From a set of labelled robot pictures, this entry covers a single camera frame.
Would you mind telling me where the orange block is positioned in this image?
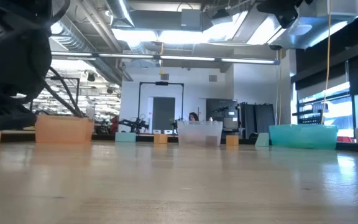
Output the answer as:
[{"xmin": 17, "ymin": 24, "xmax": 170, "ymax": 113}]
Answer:
[
  {"xmin": 154, "ymin": 133, "xmax": 168, "ymax": 145},
  {"xmin": 226, "ymin": 134, "xmax": 240, "ymax": 147}
]

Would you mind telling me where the orange plastic bin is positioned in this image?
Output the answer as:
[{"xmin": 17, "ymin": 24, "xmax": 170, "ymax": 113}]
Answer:
[{"xmin": 35, "ymin": 114, "xmax": 95, "ymax": 144}]

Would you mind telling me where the teal plastic bin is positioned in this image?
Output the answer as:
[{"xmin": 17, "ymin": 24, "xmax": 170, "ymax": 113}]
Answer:
[{"xmin": 268, "ymin": 124, "xmax": 339, "ymax": 151}]

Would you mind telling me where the long ceiling light strip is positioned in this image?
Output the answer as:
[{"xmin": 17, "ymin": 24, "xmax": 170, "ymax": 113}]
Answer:
[{"xmin": 50, "ymin": 50, "xmax": 280, "ymax": 65}]

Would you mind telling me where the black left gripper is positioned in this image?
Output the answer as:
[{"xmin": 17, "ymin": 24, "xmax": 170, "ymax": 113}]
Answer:
[{"xmin": 0, "ymin": 21, "xmax": 53, "ymax": 144}]

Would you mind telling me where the black gantry frame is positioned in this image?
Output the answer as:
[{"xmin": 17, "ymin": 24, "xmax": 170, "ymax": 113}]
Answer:
[{"xmin": 137, "ymin": 81, "xmax": 185, "ymax": 121}]

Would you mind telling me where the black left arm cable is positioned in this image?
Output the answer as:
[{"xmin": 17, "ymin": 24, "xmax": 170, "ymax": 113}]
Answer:
[{"xmin": 43, "ymin": 66, "xmax": 86, "ymax": 119}]

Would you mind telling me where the yellow hanging cable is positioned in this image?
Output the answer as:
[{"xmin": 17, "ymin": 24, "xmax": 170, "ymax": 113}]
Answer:
[{"xmin": 320, "ymin": 0, "xmax": 333, "ymax": 126}]

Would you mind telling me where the teal block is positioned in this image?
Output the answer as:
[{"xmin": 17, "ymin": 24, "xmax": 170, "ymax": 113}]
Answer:
[
  {"xmin": 114, "ymin": 131, "xmax": 137, "ymax": 144},
  {"xmin": 254, "ymin": 132, "xmax": 270, "ymax": 147}
]

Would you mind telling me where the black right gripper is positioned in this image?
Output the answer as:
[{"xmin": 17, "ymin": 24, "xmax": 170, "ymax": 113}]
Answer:
[{"xmin": 255, "ymin": 0, "xmax": 314, "ymax": 29}]

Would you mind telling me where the black curtain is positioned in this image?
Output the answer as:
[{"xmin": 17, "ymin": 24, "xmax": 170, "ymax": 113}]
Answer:
[{"xmin": 239, "ymin": 102, "xmax": 275, "ymax": 139}]

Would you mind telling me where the clear plastic bin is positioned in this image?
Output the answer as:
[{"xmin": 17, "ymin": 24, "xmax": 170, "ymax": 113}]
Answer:
[{"xmin": 177, "ymin": 120, "xmax": 224, "ymax": 147}]

